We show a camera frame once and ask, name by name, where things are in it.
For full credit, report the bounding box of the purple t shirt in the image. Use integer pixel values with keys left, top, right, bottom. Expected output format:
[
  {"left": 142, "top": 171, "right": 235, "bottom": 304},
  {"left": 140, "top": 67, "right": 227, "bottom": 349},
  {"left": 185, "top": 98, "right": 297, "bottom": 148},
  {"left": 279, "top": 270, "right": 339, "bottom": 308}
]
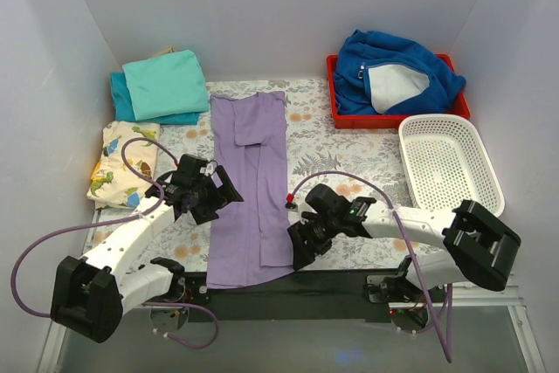
[{"left": 207, "top": 91, "right": 293, "bottom": 289}]

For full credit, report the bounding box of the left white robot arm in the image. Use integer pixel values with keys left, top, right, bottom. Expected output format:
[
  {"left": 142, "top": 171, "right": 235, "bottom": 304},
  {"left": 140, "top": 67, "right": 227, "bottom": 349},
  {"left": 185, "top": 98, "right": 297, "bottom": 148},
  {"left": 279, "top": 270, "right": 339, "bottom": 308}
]
[{"left": 50, "top": 155, "right": 244, "bottom": 342}]

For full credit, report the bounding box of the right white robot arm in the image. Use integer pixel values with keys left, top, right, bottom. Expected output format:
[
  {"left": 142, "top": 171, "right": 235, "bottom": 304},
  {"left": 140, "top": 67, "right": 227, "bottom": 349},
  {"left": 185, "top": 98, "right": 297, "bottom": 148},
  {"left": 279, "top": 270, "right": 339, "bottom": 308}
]
[{"left": 287, "top": 183, "right": 521, "bottom": 301}]

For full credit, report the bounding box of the dinosaur print folded shirt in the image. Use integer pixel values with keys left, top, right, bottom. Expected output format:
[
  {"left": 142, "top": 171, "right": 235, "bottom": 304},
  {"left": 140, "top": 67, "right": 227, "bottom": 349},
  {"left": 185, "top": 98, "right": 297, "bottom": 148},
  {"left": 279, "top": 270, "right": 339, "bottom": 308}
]
[{"left": 86, "top": 121, "right": 160, "bottom": 209}]

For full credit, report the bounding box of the red plastic tray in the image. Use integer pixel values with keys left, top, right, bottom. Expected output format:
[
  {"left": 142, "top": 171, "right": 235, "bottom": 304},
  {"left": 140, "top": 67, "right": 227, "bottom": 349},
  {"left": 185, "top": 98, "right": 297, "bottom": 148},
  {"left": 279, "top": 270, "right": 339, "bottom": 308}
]
[{"left": 326, "top": 54, "right": 471, "bottom": 129}]

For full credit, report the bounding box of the dark teal folded shirt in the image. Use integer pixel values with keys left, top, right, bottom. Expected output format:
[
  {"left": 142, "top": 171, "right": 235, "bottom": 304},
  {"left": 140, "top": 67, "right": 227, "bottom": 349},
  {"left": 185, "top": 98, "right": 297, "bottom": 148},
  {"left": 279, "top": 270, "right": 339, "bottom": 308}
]
[{"left": 109, "top": 73, "right": 199, "bottom": 125}]

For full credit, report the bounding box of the light teal folded shirt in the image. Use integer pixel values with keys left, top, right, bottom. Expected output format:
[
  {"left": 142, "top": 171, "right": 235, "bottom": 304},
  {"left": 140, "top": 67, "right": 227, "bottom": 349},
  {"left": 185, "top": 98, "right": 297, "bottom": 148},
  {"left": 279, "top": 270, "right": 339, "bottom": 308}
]
[{"left": 122, "top": 50, "right": 209, "bottom": 120}]

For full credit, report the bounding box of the white plastic basket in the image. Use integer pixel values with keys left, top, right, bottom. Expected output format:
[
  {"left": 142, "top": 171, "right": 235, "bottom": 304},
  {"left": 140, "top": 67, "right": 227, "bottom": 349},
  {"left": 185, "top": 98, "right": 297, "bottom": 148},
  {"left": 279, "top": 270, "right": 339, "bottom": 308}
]
[{"left": 398, "top": 114, "right": 505, "bottom": 218}]

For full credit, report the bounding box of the blue fleece jacket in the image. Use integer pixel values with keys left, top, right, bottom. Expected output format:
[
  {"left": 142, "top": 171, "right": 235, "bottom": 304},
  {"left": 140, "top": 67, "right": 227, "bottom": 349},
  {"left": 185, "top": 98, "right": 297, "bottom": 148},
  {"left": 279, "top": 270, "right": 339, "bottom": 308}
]
[{"left": 333, "top": 30, "right": 466, "bottom": 115}]

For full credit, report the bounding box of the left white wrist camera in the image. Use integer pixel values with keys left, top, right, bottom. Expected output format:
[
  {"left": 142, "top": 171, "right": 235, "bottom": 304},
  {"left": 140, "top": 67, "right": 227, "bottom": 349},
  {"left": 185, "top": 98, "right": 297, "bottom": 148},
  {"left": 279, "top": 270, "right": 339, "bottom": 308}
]
[{"left": 199, "top": 160, "right": 218, "bottom": 176}]

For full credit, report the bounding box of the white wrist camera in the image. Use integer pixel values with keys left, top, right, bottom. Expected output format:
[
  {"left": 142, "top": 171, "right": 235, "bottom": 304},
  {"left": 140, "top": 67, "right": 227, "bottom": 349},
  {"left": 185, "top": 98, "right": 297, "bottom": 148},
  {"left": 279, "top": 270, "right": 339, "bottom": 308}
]
[
  {"left": 199, "top": 160, "right": 218, "bottom": 176},
  {"left": 285, "top": 193, "right": 307, "bottom": 215}
]

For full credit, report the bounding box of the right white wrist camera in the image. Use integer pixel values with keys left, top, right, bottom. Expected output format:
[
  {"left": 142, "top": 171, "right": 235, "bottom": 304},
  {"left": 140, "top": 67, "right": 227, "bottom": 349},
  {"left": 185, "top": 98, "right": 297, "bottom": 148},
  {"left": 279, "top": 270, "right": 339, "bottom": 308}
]
[{"left": 285, "top": 193, "right": 307, "bottom": 215}]

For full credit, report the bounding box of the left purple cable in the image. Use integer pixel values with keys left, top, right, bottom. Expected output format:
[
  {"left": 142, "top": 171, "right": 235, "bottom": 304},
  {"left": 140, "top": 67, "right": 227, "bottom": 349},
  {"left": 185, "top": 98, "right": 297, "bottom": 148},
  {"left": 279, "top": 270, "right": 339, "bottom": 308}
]
[{"left": 10, "top": 137, "right": 220, "bottom": 350}]

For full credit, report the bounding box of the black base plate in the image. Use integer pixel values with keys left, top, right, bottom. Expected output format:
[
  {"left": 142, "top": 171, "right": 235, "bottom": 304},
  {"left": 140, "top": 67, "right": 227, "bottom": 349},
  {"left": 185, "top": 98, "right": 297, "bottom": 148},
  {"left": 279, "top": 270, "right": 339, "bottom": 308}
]
[{"left": 181, "top": 268, "right": 397, "bottom": 323}]

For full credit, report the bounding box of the aluminium frame rail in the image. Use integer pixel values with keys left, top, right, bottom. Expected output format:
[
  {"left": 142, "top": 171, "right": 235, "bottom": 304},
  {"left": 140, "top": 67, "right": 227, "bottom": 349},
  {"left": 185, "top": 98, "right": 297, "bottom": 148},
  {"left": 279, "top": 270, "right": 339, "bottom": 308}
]
[{"left": 39, "top": 285, "right": 545, "bottom": 372}]

